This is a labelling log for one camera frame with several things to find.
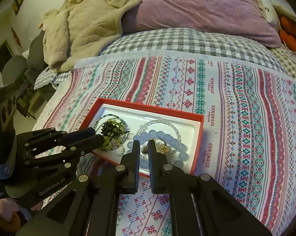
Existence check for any purple pillow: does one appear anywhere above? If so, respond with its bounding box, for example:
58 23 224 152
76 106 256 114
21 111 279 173
123 0 283 49

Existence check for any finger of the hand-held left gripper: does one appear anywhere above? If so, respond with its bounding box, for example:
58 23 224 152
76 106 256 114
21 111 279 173
17 127 97 158
27 134 105 173

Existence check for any grey chair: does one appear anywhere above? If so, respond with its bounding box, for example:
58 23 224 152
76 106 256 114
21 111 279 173
1 37 49 94

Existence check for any red jewelry box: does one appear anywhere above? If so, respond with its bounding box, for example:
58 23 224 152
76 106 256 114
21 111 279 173
78 98 205 179

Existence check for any person's left forearm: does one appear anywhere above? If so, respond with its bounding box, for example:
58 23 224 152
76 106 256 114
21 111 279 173
0 199 23 234

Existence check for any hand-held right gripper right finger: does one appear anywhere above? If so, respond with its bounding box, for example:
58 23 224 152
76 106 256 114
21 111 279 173
147 139 273 236

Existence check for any clear bead bracelet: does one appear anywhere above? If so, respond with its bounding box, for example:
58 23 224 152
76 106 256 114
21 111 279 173
137 119 183 143

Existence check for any red wall ornament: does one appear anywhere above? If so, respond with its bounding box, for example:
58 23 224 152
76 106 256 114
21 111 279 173
10 26 22 48

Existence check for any black metal stand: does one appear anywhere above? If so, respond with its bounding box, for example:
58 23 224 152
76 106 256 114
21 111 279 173
15 84 37 120

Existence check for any printed patterned blanket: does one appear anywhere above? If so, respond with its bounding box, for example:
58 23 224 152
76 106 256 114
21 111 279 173
32 55 296 236

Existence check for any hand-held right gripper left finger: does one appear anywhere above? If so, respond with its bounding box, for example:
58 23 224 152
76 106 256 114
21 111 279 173
16 140 141 236

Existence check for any pale blue bead bracelet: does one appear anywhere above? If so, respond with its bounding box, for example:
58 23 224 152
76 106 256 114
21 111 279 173
125 130 189 171

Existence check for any black beaded cord bracelet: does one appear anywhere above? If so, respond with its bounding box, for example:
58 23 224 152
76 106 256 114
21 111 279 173
100 122 132 141

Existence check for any orange plush toy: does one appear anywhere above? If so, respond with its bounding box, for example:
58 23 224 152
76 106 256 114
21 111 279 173
278 16 296 64

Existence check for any framed wall picture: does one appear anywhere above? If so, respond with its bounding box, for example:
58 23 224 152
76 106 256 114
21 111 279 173
12 0 26 15

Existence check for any grey checked bed sheet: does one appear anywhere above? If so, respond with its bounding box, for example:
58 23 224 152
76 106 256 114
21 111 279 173
33 27 296 90

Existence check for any white printed pillow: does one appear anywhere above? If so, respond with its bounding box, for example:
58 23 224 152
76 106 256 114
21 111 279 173
244 0 280 30

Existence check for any thin green bead bracelet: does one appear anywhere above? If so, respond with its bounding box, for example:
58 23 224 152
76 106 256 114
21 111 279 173
93 114 129 156

